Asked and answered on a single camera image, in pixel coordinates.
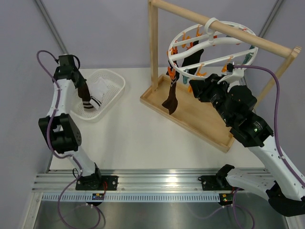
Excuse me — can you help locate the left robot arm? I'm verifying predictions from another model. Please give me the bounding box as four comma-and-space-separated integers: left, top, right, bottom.
39, 54, 103, 190

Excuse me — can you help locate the wooden hanger rack frame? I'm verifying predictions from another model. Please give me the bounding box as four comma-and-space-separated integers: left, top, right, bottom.
141, 0, 301, 152

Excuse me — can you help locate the aluminium mounting rail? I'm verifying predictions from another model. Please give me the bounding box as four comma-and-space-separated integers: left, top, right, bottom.
32, 168, 218, 193

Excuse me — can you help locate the white slotted cable duct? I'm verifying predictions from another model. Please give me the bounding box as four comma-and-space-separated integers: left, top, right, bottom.
42, 192, 220, 203

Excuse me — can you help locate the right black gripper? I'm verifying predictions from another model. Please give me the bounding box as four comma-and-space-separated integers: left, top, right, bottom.
190, 73, 234, 125

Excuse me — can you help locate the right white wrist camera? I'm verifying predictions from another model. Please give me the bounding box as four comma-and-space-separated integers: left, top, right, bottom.
218, 63, 245, 84

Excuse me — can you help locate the black sock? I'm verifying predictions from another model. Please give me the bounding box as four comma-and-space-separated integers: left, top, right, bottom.
186, 41, 199, 50
182, 49, 204, 67

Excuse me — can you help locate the white round clip hanger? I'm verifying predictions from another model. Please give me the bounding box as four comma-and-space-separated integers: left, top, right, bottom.
167, 18, 258, 85

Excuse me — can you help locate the white sock in basket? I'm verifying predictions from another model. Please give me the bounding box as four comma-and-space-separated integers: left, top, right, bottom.
89, 78, 109, 110

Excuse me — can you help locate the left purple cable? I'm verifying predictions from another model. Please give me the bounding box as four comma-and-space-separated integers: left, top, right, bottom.
36, 50, 107, 227

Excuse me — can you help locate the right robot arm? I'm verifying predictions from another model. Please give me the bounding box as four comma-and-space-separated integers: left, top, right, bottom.
189, 74, 305, 217

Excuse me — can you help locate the dark brown small sock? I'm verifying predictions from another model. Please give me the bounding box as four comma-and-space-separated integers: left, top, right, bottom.
77, 83, 94, 109

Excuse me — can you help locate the white perforated plastic basket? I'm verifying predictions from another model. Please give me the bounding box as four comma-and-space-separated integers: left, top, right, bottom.
71, 69, 125, 123

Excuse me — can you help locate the brown sock with stripes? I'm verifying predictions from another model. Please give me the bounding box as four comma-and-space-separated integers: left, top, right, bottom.
162, 63, 180, 115

